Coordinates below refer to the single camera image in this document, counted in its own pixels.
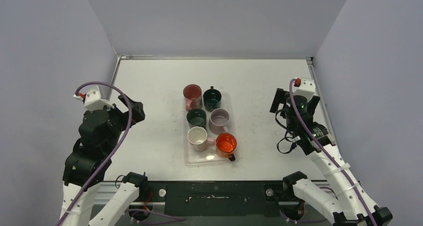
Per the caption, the grey mug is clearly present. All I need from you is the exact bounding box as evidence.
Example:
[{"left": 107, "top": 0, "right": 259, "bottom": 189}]
[{"left": 186, "top": 108, "right": 207, "bottom": 128}]

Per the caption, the pink ghost pattern mug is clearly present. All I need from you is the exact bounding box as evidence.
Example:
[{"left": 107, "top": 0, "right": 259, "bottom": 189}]
[{"left": 183, "top": 84, "right": 203, "bottom": 112}]

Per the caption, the pale pink faceted mug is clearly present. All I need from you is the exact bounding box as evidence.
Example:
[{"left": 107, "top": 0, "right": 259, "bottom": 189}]
[{"left": 187, "top": 126, "right": 215, "bottom": 152}]

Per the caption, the orange mug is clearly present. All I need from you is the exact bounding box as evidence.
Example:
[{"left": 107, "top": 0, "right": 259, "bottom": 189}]
[{"left": 215, "top": 133, "right": 237, "bottom": 162}]

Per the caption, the lilac mug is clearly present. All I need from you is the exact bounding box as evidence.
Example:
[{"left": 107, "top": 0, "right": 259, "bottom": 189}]
[{"left": 209, "top": 108, "right": 230, "bottom": 135}]

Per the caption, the dark green mug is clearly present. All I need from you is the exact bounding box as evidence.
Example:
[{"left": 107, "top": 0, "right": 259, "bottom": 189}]
[{"left": 203, "top": 86, "right": 222, "bottom": 112}]

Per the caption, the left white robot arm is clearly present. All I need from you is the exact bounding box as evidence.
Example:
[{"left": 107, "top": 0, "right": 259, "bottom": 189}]
[{"left": 57, "top": 93, "right": 149, "bottom": 226}]

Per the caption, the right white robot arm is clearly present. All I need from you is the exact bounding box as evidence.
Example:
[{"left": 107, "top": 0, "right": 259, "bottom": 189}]
[{"left": 270, "top": 88, "right": 393, "bottom": 226}]

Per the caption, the clear plastic tray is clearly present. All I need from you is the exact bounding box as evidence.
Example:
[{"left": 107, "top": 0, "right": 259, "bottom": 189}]
[{"left": 183, "top": 91, "right": 240, "bottom": 166}]

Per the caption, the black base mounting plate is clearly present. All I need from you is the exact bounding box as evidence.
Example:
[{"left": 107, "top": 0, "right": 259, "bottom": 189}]
[{"left": 129, "top": 181, "right": 301, "bottom": 217}]

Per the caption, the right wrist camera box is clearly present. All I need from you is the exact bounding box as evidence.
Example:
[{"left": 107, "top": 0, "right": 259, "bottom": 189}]
[{"left": 293, "top": 78, "right": 316, "bottom": 101}]

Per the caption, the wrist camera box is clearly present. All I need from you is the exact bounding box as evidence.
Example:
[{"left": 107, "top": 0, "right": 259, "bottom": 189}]
[
  {"left": 293, "top": 78, "right": 316, "bottom": 101},
  {"left": 73, "top": 88, "right": 115, "bottom": 111}
]

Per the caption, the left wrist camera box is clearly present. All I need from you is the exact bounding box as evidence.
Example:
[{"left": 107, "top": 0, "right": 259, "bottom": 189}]
[{"left": 73, "top": 88, "right": 115, "bottom": 111}]

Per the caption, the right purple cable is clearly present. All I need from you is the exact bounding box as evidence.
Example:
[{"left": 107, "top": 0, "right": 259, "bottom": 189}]
[{"left": 289, "top": 78, "right": 379, "bottom": 226}]

